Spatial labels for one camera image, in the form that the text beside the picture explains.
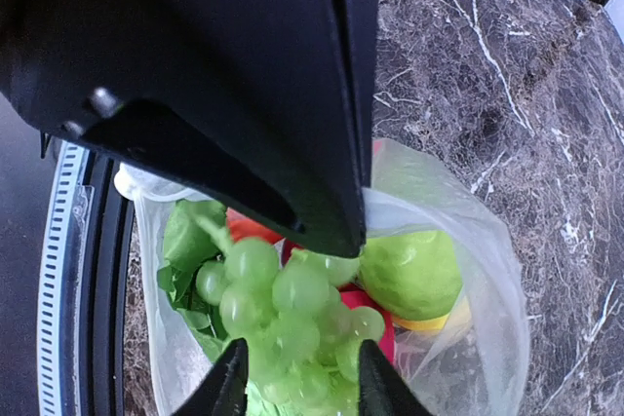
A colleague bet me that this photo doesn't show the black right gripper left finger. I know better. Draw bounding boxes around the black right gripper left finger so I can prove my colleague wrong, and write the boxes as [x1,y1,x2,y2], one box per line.
[174,338,249,416]

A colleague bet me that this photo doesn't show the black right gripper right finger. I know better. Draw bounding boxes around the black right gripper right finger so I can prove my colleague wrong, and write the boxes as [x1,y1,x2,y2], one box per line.
[358,340,432,416]

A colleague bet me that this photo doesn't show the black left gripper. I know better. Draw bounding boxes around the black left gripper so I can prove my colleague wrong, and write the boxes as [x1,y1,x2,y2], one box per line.
[1,0,377,257]

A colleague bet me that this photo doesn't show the green toy grapes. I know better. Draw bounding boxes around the green toy grapes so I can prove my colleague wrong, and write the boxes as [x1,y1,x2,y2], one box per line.
[196,238,366,415]

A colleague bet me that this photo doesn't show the clear dotted zip top bag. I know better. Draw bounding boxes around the clear dotted zip top bag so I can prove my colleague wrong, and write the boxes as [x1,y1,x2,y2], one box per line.
[114,139,529,415]

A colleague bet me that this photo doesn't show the yellow toy lemon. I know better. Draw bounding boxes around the yellow toy lemon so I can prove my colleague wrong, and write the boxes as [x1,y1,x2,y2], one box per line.
[391,296,472,334]

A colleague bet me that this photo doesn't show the green toy guava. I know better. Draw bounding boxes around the green toy guava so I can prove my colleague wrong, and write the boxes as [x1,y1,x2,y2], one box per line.
[359,230,462,321]

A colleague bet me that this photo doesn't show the red toy radish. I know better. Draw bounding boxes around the red toy radish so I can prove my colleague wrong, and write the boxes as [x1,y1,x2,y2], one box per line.
[157,200,228,361]

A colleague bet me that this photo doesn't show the orange toy carrot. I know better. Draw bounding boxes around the orange toy carrot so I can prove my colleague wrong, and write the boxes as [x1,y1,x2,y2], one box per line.
[226,208,284,245]

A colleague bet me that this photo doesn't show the black front rail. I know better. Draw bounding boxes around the black front rail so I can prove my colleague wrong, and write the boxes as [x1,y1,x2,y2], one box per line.
[79,153,134,415]

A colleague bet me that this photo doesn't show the white slotted cable duct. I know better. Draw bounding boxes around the white slotted cable duct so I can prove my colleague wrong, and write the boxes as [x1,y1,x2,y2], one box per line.
[36,141,92,415]

